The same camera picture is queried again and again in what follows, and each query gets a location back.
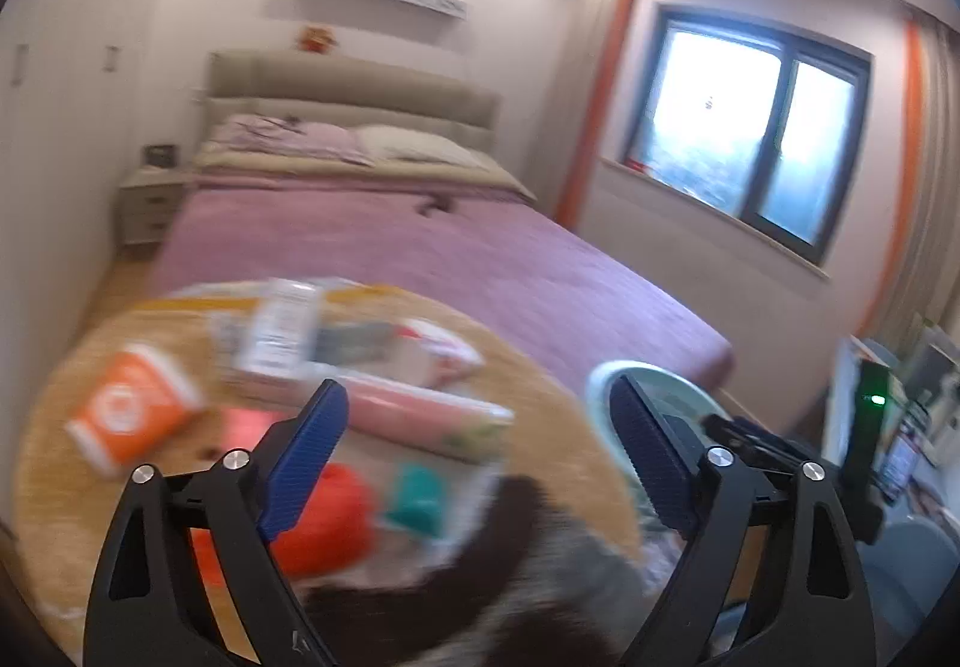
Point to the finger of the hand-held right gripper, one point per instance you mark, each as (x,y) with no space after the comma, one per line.
(750,437)

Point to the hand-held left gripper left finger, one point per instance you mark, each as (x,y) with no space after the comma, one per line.
(307,461)

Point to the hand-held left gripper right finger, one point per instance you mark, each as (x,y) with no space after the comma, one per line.
(652,461)

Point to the cluttered white desk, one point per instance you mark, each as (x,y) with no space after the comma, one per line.
(919,404)

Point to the pink red small packet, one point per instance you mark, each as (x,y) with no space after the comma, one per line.
(251,430)

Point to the orange red plastic bag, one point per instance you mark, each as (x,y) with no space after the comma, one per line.
(330,524)

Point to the teal small box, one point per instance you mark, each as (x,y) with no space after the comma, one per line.
(416,498)

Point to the pink rolled packet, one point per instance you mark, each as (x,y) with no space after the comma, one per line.
(420,412)

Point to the white carton box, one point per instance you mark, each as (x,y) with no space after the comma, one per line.
(277,329)

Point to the grey blue chair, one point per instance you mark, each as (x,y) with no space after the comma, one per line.
(911,577)

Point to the brown grey furry cloth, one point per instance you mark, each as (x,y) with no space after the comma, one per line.
(540,584)

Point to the red white snack packet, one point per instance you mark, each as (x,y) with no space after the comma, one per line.
(446,348)

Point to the orange paper cup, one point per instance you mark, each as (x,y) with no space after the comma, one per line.
(131,408)

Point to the orange beige curtain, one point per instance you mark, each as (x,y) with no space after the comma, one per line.
(600,97)
(919,187)

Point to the bed with pink cover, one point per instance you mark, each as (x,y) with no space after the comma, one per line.
(465,262)

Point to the white nightstand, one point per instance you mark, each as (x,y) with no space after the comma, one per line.
(150,205)

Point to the dark framed window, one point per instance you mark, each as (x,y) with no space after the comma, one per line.
(750,127)

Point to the pink patterned pillow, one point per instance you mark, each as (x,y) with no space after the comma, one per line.
(300,138)

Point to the cream pillow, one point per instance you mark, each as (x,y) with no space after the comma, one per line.
(416,145)

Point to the dark box on nightstand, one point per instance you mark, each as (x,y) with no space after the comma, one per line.
(160,155)

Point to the beige padded headboard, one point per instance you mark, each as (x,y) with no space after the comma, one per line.
(337,85)

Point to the red plush toy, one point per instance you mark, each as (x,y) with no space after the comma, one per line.
(315,39)

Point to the white wardrobe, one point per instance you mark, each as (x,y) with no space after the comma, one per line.
(67,112)

